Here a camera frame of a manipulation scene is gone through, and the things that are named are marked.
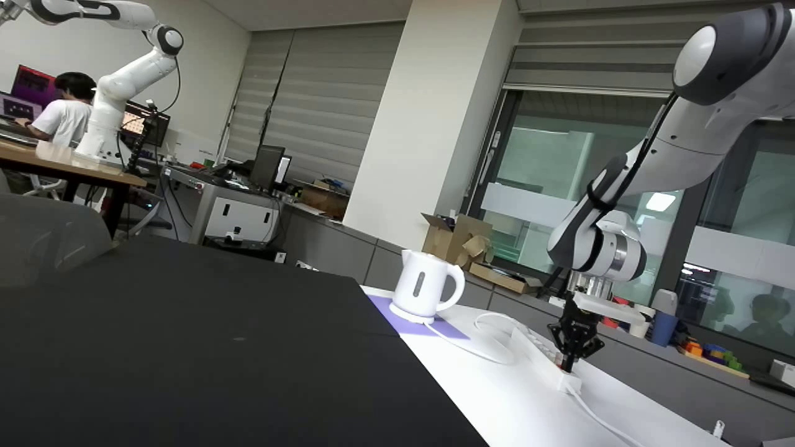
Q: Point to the small white bracket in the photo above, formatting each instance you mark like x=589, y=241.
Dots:
x=720, y=429

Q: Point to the white electric kettle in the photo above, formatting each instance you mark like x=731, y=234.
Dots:
x=418, y=287

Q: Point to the dark desktop monitor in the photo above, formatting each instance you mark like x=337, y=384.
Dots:
x=267, y=166

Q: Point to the monitor with orange screen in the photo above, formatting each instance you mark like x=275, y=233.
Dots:
x=146, y=126

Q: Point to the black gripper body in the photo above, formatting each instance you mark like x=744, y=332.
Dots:
x=579, y=323

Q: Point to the purple mat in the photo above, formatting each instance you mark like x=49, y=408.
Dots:
x=389, y=316

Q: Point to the open cardboard box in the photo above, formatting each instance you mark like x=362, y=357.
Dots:
x=450, y=240

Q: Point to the white cup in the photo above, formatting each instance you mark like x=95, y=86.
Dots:
x=639, y=323

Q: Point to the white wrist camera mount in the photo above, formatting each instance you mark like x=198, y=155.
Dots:
x=617, y=312

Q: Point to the wooden table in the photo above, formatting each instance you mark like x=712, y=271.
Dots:
x=75, y=171

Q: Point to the grey window blinds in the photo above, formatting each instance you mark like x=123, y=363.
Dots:
x=597, y=59
x=325, y=101

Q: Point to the brown cardboard box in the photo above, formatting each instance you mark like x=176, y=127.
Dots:
x=325, y=199

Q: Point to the colourful toys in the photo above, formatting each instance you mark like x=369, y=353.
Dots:
x=715, y=357

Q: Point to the red cup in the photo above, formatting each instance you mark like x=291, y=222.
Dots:
x=613, y=323

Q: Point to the monitor with purple screen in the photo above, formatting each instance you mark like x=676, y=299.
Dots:
x=33, y=87

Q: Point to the small white box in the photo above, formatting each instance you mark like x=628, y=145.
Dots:
x=784, y=374

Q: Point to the black table board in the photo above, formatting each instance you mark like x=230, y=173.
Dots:
x=183, y=357

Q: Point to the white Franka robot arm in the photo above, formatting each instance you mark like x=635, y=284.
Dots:
x=703, y=140

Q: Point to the grey mesh chair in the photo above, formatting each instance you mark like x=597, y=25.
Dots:
x=45, y=238

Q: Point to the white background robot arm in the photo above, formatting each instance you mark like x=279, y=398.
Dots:
x=126, y=79

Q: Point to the blue cup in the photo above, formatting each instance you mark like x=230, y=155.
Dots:
x=664, y=323

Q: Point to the seated person white shirt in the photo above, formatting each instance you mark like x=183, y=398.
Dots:
x=66, y=116

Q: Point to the white drawer cabinet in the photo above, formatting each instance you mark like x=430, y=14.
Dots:
x=243, y=219

